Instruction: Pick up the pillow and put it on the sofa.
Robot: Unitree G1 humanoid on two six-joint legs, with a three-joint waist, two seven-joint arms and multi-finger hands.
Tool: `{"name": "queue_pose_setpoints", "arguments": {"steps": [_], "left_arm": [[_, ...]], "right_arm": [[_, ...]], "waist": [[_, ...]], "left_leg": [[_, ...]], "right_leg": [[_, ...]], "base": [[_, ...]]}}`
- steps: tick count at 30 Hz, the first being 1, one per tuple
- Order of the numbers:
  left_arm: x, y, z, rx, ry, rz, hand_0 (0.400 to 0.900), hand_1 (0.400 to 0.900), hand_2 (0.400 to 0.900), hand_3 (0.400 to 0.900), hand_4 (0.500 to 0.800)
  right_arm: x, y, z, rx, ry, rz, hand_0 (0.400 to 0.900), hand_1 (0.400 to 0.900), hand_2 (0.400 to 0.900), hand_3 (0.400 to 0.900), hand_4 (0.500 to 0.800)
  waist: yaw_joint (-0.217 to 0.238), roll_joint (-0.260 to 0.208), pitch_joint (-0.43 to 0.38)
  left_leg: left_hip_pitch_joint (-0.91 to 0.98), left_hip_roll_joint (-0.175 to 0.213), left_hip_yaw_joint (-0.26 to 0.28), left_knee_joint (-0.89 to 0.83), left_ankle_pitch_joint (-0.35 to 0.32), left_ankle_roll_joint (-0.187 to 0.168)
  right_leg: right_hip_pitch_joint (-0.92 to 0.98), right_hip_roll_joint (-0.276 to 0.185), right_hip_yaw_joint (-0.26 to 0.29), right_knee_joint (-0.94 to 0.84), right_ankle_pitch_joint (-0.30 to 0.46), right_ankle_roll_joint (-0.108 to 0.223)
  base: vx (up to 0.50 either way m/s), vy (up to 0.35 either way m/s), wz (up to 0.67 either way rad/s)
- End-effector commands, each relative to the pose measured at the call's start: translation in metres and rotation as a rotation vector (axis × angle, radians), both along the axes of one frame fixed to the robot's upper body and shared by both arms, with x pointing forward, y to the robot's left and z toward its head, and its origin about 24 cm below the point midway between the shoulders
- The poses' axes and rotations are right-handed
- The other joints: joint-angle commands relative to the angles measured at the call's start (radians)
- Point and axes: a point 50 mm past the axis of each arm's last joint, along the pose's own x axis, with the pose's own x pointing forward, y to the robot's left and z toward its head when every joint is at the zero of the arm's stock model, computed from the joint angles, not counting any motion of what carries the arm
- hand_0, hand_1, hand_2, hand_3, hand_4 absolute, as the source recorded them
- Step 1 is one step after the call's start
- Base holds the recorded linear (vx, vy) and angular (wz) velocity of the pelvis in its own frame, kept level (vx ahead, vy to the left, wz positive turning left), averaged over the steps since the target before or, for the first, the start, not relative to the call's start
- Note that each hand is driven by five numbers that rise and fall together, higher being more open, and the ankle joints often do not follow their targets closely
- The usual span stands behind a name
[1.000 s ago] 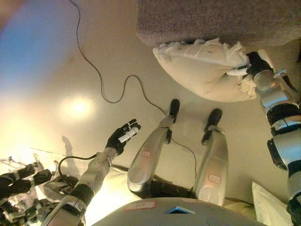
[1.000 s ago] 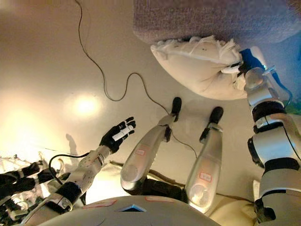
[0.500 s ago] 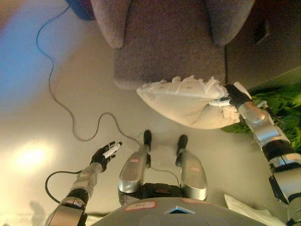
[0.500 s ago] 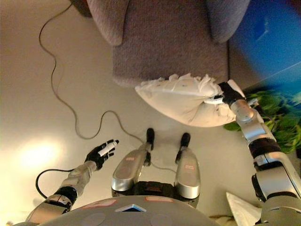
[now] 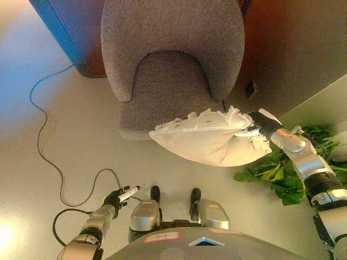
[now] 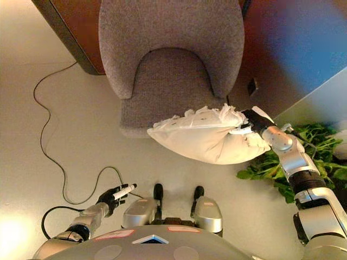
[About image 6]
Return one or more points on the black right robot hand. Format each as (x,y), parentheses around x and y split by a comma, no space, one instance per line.
(256,119)

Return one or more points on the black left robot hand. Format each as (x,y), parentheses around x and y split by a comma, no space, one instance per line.
(112,197)

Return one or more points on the white fringed pillow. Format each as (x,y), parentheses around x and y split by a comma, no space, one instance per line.
(206,143)

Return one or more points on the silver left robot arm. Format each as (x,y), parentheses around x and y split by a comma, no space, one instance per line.
(84,219)

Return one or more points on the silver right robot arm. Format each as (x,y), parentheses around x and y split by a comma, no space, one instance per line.
(303,173)

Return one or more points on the silver left robot leg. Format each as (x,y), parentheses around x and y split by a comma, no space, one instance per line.
(143,211)

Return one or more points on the silver robot leg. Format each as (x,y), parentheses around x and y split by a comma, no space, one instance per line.
(207,211)
(143,211)

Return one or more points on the green leafy plant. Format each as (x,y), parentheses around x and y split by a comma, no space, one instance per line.
(268,168)

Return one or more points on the grey cabinet panel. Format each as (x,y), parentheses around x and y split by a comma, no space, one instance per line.
(314,100)

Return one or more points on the grey robot torso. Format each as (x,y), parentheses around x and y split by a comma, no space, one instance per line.
(157,246)

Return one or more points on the grey fabric armchair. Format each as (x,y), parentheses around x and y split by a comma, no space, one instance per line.
(168,89)

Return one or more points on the silver right robot leg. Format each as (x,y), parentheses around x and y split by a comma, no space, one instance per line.
(207,211)

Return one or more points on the dark-edged wooden partition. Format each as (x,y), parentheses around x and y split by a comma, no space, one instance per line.
(76,40)

